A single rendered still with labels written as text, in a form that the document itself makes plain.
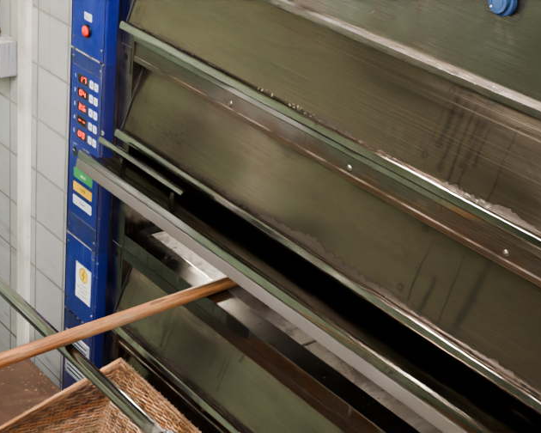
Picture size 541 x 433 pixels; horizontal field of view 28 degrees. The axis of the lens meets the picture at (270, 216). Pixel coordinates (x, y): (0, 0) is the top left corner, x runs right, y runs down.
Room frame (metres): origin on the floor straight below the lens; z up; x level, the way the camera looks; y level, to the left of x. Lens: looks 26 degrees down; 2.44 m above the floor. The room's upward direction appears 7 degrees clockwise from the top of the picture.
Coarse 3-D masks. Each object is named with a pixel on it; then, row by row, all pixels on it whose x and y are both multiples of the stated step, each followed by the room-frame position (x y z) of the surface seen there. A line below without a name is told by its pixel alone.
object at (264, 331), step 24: (144, 240) 2.34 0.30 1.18; (144, 264) 2.29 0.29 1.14; (168, 264) 2.24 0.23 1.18; (216, 312) 2.08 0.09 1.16; (240, 312) 2.06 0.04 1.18; (240, 336) 2.01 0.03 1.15; (264, 336) 1.97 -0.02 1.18; (288, 336) 1.98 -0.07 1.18; (288, 360) 1.90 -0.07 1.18; (312, 360) 1.90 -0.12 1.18; (312, 384) 1.84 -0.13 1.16; (336, 384) 1.82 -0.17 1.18; (336, 408) 1.78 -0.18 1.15; (360, 408) 1.75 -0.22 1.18; (384, 408) 1.76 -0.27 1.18; (384, 432) 1.69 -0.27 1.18; (408, 432) 1.69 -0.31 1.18
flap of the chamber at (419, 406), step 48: (192, 192) 2.21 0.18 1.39; (192, 240) 1.93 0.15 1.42; (240, 240) 1.99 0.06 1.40; (288, 288) 1.79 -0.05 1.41; (336, 288) 1.85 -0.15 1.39; (384, 336) 1.68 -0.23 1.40; (384, 384) 1.52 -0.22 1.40; (432, 384) 1.53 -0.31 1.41; (480, 384) 1.57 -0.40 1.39; (528, 432) 1.44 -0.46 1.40
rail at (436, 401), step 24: (96, 168) 2.20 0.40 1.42; (144, 192) 2.08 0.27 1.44; (168, 216) 1.99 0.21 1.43; (240, 264) 1.82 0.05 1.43; (264, 288) 1.76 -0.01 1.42; (312, 312) 1.67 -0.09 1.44; (336, 336) 1.61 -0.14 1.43; (384, 360) 1.54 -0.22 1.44; (408, 384) 1.49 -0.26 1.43; (456, 408) 1.43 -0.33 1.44; (480, 432) 1.37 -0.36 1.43
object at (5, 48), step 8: (0, 40) 2.75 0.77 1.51; (8, 40) 2.76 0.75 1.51; (0, 48) 2.73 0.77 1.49; (8, 48) 2.75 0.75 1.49; (16, 48) 2.76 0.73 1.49; (0, 56) 2.73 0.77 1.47; (8, 56) 2.75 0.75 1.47; (16, 56) 2.76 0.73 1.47; (0, 64) 2.73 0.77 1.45; (8, 64) 2.75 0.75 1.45; (16, 64) 2.76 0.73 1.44; (0, 72) 2.73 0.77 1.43; (8, 72) 2.75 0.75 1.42; (16, 72) 2.76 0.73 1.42
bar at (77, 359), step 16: (0, 288) 2.06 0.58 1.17; (16, 304) 2.00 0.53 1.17; (32, 320) 1.95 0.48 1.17; (64, 352) 1.84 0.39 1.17; (80, 352) 1.84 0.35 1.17; (80, 368) 1.80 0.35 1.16; (96, 368) 1.79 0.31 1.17; (96, 384) 1.75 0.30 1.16; (112, 384) 1.74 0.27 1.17; (112, 400) 1.71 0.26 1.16; (128, 400) 1.69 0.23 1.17; (128, 416) 1.67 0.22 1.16; (144, 416) 1.65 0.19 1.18; (144, 432) 1.63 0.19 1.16; (160, 432) 1.61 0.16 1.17
